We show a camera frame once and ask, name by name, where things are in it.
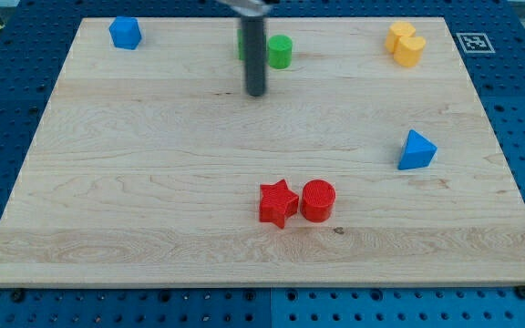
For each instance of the blue triangle block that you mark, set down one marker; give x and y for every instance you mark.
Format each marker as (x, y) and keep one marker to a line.
(417, 152)

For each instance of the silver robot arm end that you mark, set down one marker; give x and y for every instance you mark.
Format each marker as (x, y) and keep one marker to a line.
(249, 7)

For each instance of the red star block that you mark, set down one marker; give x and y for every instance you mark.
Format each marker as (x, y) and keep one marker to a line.
(277, 203)

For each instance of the green star block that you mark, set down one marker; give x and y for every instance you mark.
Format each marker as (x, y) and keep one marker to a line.
(240, 44)

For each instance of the red cylinder block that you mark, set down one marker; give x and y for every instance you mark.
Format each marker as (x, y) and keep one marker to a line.
(318, 199)

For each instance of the wooden board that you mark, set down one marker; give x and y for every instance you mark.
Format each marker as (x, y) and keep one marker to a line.
(146, 166)

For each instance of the green cylinder block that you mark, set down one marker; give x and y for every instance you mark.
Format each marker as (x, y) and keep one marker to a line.
(279, 49)

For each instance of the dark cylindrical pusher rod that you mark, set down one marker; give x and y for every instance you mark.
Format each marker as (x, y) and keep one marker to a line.
(253, 50)

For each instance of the yellow heart block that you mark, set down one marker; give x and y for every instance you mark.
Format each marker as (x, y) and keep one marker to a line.
(409, 50)

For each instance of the yellow hexagon block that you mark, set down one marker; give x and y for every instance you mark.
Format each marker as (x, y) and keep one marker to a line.
(395, 32)

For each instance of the white fiducial marker tag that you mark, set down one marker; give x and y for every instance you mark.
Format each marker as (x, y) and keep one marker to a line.
(475, 43)

